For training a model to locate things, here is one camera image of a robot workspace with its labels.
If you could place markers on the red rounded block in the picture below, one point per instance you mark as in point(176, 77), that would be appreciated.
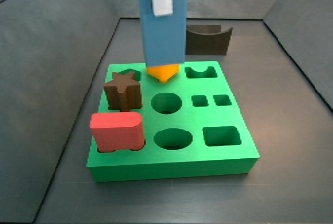
point(118, 131)

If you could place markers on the black curved stand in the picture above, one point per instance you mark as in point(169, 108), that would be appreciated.
point(206, 40)

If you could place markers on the brown star block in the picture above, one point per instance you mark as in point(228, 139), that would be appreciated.
point(123, 92)

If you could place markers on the yellow pentagon block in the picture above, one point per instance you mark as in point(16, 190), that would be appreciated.
point(162, 73)

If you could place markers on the green foam shape board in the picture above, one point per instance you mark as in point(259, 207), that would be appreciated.
point(197, 135)

